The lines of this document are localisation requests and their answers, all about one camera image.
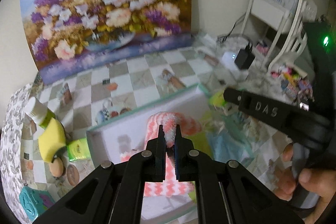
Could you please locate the teal-rimmed white tray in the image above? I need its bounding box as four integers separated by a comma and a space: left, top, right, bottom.
85, 83, 253, 224

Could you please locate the light blue face mask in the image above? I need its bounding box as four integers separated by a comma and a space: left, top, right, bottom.
207, 131, 255, 166

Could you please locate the pink white knitted cloth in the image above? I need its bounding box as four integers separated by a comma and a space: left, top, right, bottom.
119, 111, 203, 198

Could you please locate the white bottle, green label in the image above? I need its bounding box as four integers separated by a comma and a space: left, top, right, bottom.
24, 97, 56, 129

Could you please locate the teal plastic box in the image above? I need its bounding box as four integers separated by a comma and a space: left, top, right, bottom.
19, 186, 55, 222

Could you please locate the white chair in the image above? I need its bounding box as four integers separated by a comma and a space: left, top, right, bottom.
240, 0, 309, 73

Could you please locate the yellow sponge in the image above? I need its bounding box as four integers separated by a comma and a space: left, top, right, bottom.
38, 118, 66, 163

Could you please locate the black power adapter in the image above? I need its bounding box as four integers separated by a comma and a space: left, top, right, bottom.
234, 43, 255, 70

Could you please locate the floral still-life painting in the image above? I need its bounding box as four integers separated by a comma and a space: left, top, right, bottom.
20, 0, 192, 84

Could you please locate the white power strip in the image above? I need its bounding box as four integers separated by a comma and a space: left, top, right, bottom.
220, 52, 238, 69

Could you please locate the checkered printed tablecloth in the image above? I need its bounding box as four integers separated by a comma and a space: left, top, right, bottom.
19, 32, 316, 224

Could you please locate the person's right hand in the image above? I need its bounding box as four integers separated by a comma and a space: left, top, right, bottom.
273, 143, 336, 224

